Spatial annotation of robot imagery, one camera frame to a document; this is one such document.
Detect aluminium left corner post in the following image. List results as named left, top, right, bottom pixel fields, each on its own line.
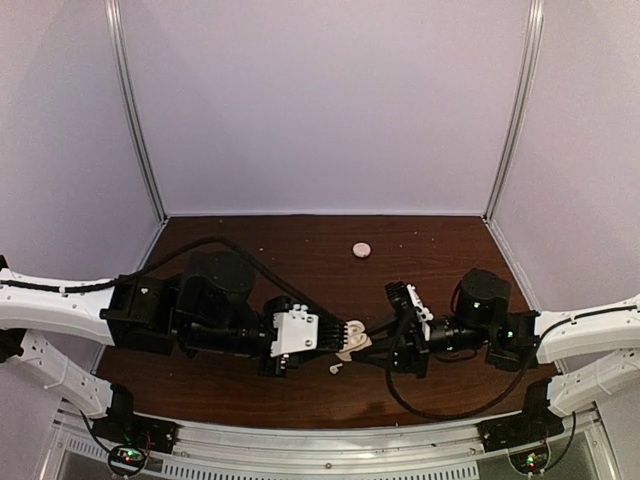
left=104, top=0, right=168, bottom=224

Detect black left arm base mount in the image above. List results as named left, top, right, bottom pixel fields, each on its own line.
left=91, top=413, right=178, bottom=454

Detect white earbud case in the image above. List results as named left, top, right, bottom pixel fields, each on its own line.
left=336, top=320, right=372, bottom=362

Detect aluminium front rail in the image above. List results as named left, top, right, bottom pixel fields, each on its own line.
left=35, top=400, right=622, bottom=479

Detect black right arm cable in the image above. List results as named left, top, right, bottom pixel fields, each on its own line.
left=383, top=349, right=536, bottom=420

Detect aluminium corner post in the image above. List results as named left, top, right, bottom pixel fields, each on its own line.
left=104, top=0, right=168, bottom=224
left=483, top=0, right=545, bottom=225

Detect aluminium right corner post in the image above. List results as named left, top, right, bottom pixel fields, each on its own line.
left=483, top=0, right=545, bottom=225

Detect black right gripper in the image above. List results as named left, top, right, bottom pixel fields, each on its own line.
left=349, top=312, right=492, bottom=381

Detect base circuit board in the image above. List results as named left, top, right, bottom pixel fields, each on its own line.
left=509, top=448, right=550, bottom=476
left=107, top=445, right=148, bottom=476

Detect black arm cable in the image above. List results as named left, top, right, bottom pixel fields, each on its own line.
left=0, top=237, right=346, bottom=331
left=383, top=349, right=536, bottom=420

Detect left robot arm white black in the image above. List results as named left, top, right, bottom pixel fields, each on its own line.
left=1, top=251, right=348, bottom=444

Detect left base circuit board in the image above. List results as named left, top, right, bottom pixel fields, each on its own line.
left=107, top=445, right=148, bottom=476

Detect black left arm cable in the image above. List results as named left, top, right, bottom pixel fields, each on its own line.
left=0, top=237, right=346, bottom=331

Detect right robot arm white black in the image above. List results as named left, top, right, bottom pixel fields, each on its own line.
left=349, top=269, right=639, bottom=442

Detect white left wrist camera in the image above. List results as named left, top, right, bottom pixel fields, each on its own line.
left=270, top=304, right=319, bottom=358

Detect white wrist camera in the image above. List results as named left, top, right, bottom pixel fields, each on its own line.
left=385, top=282, right=435, bottom=342
left=270, top=304, right=319, bottom=358

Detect pink earbud case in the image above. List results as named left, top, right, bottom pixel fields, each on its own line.
left=352, top=242, right=372, bottom=259

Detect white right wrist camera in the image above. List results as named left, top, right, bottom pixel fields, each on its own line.
left=385, top=282, right=435, bottom=342

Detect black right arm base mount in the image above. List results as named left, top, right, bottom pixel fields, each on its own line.
left=477, top=413, right=565, bottom=453

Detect right base circuit board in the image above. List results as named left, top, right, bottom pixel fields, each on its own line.
left=509, top=448, right=550, bottom=476

